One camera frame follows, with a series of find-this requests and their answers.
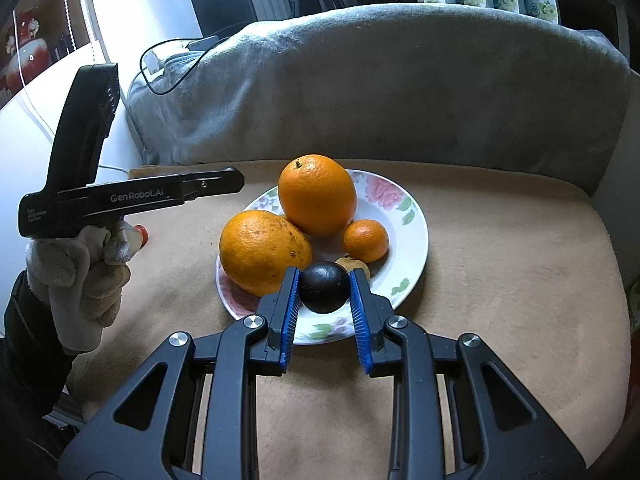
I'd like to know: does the person's left forearm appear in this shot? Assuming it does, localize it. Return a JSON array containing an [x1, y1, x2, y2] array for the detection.
[[0, 270, 76, 441]]

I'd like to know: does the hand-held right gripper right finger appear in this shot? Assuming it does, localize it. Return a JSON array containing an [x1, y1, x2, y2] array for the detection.
[[348, 268, 586, 480]]

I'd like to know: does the black cable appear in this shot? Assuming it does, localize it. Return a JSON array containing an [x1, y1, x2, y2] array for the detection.
[[139, 35, 236, 96]]

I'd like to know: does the striped grey cloth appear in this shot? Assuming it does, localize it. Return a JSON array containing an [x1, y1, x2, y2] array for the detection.
[[50, 394, 97, 427]]

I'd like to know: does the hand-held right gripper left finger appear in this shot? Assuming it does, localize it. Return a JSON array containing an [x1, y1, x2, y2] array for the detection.
[[59, 266, 302, 480]]

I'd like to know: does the white floral plate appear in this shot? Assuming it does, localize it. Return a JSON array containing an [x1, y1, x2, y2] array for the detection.
[[215, 169, 430, 346]]

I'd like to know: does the white cable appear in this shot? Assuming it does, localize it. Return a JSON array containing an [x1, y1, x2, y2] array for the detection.
[[12, 7, 132, 176]]

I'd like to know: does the red and white poster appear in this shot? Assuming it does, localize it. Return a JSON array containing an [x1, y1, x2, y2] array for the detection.
[[0, 5, 53, 106]]

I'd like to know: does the dark monitor screen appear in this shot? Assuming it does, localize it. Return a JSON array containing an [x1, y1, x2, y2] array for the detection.
[[182, 0, 258, 41]]

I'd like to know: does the small tangerine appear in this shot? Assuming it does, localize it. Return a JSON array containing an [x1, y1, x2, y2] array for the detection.
[[342, 220, 390, 264]]

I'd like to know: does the person's left hand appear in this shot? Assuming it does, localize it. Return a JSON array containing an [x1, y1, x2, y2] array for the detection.
[[25, 225, 143, 354]]

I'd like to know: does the grey fleece blanket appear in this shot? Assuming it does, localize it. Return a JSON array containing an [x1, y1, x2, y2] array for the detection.
[[125, 4, 632, 198]]

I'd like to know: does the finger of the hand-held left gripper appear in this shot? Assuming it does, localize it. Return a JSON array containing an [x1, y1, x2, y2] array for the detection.
[[175, 169, 246, 206], [179, 166, 237, 177]]

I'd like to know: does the green patterned object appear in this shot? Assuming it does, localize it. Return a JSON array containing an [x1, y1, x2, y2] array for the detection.
[[627, 280, 640, 332]]

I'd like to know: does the dark purple round fruit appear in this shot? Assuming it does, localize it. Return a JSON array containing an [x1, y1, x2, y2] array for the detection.
[[298, 261, 352, 314]]

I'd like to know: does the large oblong orange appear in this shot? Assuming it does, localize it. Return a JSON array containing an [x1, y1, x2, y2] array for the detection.
[[219, 211, 314, 298]]

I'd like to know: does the white bead chain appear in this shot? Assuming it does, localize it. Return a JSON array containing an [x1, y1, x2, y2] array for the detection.
[[62, 0, 79, 53]]

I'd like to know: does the large round orange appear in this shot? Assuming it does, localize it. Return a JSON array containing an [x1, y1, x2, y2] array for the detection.
[[278, 154, 358, 239]]

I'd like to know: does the brown-green round fruit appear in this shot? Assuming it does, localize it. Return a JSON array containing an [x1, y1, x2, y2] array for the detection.
[[334, 255, 372, 281]]

